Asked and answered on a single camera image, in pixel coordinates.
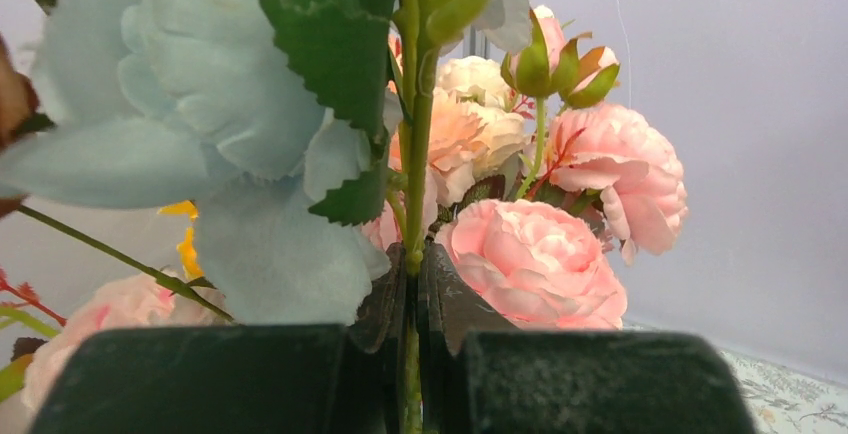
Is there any light blue flower stem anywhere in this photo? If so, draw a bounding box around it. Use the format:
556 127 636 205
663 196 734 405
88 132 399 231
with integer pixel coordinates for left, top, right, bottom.
1 0 531 433

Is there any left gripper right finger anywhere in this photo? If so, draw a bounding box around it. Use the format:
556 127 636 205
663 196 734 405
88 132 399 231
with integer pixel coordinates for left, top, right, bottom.
418 244 755 434

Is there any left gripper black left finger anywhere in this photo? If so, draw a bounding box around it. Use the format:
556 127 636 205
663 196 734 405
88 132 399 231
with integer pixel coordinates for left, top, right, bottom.
31 245 404 434

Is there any floral patterned table mat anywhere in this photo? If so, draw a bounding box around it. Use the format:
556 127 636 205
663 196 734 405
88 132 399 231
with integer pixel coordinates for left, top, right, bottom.
721 351 847 434

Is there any pink rose stem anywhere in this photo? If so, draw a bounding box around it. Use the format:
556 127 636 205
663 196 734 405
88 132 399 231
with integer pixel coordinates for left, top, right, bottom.
435 199 628 329

